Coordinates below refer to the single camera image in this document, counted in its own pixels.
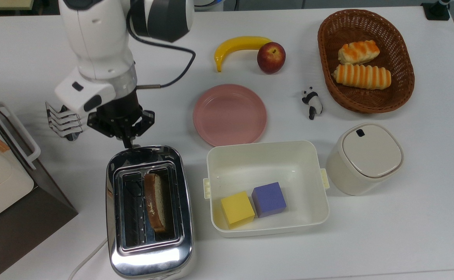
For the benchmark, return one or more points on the panda figurine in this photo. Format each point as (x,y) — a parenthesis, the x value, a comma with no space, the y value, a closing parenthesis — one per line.
(313,103)

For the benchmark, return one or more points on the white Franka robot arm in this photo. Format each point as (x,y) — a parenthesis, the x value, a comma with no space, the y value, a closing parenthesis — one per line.
(95,39)

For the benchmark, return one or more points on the red apple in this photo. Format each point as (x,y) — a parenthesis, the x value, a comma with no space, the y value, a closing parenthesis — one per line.
(271,58)

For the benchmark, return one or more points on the long striped bread roll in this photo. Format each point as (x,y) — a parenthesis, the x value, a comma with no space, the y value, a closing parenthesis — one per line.
(361,76)

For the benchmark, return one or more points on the toast bread slice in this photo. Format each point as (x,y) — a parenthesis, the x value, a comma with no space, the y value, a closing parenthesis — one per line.
(157,206)

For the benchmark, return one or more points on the purple cube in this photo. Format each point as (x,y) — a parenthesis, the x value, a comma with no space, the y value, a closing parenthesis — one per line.
(269,199)

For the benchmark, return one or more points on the pink plate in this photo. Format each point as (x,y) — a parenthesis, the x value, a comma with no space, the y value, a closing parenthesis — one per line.
(229,115)

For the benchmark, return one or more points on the yellow banana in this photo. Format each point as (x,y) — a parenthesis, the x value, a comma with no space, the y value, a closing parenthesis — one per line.
(234,44)

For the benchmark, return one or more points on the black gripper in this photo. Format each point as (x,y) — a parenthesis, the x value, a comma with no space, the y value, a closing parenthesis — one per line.
(122,111)

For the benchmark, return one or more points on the orange glazed bread roll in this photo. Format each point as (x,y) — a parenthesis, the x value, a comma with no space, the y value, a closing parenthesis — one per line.
(358,52)

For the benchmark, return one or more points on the cream plastic bin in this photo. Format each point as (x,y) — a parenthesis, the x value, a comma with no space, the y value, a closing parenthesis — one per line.
(258,163)

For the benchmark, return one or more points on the cream lidded trash can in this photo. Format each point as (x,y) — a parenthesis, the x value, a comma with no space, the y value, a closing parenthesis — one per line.
(367,159)

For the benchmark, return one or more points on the beige board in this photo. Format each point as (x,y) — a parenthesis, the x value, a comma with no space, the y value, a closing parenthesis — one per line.
(5,4)

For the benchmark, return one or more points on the cream and chrome toaster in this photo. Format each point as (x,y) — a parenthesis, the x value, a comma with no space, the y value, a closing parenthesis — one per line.
(149,260)

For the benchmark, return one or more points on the brown wicker basket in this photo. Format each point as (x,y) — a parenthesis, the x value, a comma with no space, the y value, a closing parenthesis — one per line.
(402,66)

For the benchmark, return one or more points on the yellow cube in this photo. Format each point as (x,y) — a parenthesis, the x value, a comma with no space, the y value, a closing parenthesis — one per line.
(237,209)

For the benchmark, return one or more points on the black stand base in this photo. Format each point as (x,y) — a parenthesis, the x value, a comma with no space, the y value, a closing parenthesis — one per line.
(436,11)

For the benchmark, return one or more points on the metal toast rack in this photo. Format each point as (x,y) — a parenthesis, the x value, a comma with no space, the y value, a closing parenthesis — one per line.
(61,122)

